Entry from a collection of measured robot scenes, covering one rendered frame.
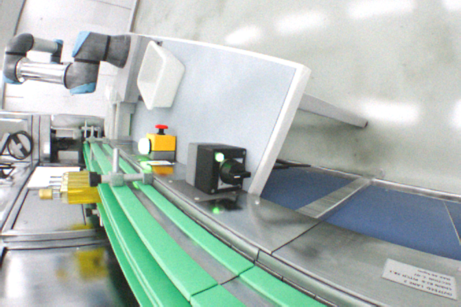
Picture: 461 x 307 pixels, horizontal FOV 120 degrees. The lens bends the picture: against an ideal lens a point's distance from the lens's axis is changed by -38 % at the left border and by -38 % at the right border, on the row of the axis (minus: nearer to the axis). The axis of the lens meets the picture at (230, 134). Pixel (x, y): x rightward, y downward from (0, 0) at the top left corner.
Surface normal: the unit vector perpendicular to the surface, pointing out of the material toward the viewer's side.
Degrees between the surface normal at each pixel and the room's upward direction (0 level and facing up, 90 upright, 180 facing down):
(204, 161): 0
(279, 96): 0
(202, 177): 0
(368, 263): 90
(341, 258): 90
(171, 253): 90
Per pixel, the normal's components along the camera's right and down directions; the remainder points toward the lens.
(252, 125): -0.75, -0.04
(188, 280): 0.10, -0.99
